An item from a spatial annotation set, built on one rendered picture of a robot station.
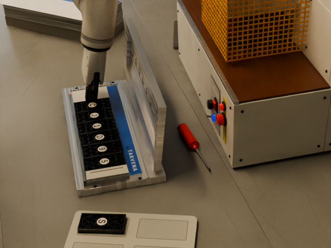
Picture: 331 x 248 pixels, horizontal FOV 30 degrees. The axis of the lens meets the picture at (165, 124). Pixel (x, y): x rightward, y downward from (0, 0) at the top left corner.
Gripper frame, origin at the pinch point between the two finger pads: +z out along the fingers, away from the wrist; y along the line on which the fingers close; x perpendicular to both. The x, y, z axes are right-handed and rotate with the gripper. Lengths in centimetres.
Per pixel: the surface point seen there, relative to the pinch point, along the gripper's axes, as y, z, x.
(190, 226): 52, 1, 15
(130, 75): 1.0, -6.6, 9.8
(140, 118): 18.0, -4.2, 9.8
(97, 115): 8.7, 1.4, 0.6
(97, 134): 16.8, 1.5, -0.3
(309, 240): 61, -3, 38
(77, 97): -3.3, 3.4, -3.2
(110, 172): 32.0, 1.5, 0.8
